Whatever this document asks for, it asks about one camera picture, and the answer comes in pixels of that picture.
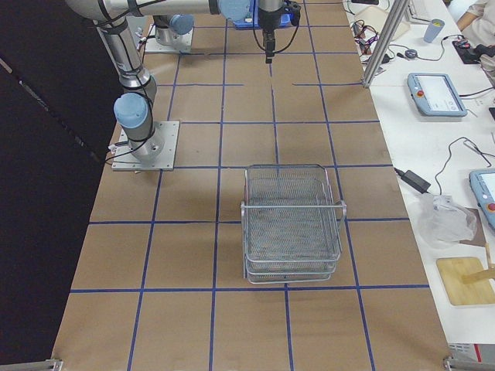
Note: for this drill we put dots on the black joystick controller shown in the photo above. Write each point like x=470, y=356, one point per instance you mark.
x=470, y=54

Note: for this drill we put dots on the black power adapter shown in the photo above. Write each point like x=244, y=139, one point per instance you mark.
x=413, y=180

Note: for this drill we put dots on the blue teach pendant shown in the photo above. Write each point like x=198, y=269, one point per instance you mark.
x=434, y=95
x=482, y=185

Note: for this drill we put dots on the clear plastic bag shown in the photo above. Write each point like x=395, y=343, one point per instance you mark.
x=441, y=219

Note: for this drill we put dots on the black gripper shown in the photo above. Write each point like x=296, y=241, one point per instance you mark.
x=267, y=18

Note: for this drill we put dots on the wooden cutting board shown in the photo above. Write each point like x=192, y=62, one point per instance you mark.
x=466, y=281

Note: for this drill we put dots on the small circuit board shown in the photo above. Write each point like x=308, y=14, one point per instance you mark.
x=359, y=30
x=366, y=44

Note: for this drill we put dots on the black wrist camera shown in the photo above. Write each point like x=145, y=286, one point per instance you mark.
x=294, y=10

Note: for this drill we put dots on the blue plastic tray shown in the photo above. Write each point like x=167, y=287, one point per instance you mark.
x=251, y=19

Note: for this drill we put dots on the silver wire mesh shelf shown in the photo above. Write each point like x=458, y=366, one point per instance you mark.
x=290, y=224

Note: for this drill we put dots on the black round puck device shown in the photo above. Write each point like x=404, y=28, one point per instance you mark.
x=410, y=54

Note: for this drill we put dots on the far blue teach pendant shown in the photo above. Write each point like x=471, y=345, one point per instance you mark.
x=434, y=95

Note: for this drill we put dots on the light blue cup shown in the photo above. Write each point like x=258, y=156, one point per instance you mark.
x=433, y=29

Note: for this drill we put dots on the near blue teach pendant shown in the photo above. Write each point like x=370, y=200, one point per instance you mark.
x=482, y=185

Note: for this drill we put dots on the aluminium frame post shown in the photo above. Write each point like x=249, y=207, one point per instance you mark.
x=391, y=24

